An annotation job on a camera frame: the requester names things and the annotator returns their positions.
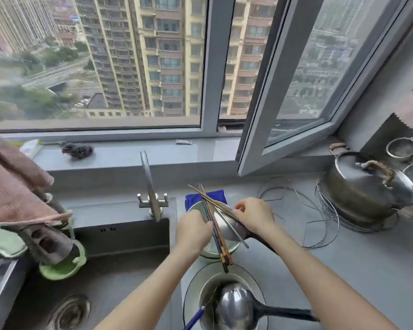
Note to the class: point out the small steel drinking faucet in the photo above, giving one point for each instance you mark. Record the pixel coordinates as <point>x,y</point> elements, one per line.
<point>151,189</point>

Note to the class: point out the small white bowl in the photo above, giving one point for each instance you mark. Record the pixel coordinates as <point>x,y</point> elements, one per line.
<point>227,276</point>

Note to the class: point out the person's right hand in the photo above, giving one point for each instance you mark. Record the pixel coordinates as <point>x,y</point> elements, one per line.
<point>256,216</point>

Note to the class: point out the stainless steel sink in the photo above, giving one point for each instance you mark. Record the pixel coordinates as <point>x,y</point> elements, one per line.
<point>124,271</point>

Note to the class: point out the open grey window sash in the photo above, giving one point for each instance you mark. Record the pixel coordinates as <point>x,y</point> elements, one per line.
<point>261,99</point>

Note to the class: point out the stainless steel pot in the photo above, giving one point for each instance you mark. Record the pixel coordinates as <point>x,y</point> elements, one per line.
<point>358,199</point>

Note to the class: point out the steel pot lid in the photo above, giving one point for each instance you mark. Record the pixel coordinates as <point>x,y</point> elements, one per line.
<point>361,175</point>

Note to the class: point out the steel chopstick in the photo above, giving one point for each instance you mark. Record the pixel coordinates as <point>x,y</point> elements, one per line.
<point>234,231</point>
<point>206,197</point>

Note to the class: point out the sink drain strainer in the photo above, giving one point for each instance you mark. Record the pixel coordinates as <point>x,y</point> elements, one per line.
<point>69,312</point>

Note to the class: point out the small grey sachet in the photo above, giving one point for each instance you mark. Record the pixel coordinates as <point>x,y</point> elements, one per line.
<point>183,142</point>

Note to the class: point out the pink dish cloth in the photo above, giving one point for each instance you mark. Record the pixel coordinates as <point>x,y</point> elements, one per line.
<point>13,182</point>

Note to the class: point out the green sponge pad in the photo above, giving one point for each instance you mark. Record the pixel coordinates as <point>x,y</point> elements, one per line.
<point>3,242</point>

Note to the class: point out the brown wooden chopstick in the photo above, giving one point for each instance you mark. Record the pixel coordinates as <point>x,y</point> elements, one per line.
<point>227,254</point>
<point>222,237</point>

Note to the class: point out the blue cloth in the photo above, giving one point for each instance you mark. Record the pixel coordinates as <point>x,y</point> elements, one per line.
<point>199,197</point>

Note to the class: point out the person's right forearm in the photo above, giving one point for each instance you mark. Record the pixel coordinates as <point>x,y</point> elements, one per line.
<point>316,281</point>

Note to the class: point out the yellow apartment building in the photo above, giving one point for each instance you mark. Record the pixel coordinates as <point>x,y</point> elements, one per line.
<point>141,48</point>

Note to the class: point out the person's left forearm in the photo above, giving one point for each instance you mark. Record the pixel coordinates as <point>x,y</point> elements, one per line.
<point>151,299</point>

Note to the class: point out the person's left hand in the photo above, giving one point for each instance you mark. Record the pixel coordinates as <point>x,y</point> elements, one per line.
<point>192,233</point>

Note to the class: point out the grey window frame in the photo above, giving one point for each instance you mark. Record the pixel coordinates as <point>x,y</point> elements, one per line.
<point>215,65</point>

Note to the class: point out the green silicone cup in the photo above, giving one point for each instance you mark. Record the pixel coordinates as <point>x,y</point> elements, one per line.
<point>63,268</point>

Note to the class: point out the pale green bowl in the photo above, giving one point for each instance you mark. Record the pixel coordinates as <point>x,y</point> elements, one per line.
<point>220,256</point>
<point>211,251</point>

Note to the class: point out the steel slotted drain tray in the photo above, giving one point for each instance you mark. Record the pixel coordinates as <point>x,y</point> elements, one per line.
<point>0,288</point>

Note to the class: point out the white plastic packet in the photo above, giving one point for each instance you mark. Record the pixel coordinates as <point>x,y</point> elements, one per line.
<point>29,147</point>

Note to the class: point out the dark pull-down kitchen faucet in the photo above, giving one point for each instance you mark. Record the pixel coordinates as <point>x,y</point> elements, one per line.
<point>44,242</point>

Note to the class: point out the steel wool scrubber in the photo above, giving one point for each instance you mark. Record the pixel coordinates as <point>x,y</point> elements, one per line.
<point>77,151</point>

